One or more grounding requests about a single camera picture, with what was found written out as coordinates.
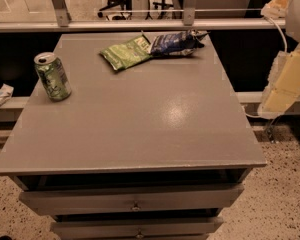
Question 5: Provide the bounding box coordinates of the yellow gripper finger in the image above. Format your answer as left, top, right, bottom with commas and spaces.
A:
261, 47, 300, 114
261, 0, 289, 18

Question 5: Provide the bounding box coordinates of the green soda can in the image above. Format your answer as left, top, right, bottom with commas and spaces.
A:
34, 52, 71, 101

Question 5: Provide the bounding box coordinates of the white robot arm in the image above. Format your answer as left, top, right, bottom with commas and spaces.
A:
257, 0, 300, 119

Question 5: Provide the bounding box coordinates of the blue chip bag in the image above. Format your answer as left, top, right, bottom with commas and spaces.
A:
148, 30, 208, 57

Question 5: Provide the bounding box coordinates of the grey drawer cabinet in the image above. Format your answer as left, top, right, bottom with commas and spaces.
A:
0, 31, 268, 240

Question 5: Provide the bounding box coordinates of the green chip bag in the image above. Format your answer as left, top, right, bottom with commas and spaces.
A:
100, 34, 151, 71

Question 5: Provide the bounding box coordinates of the lower grey drawer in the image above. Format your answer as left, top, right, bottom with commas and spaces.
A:
51, 217, 223, 240

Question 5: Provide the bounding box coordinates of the grey drawer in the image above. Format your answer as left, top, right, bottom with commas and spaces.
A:
19, 184, 244, 215
51, 217, 223, 240

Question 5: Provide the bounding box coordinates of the upper grey drawer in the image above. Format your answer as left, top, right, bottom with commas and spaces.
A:
19, 184, 244, 215

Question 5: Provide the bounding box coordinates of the white cable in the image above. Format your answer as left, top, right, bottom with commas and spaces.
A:
263, 15, 288, 54

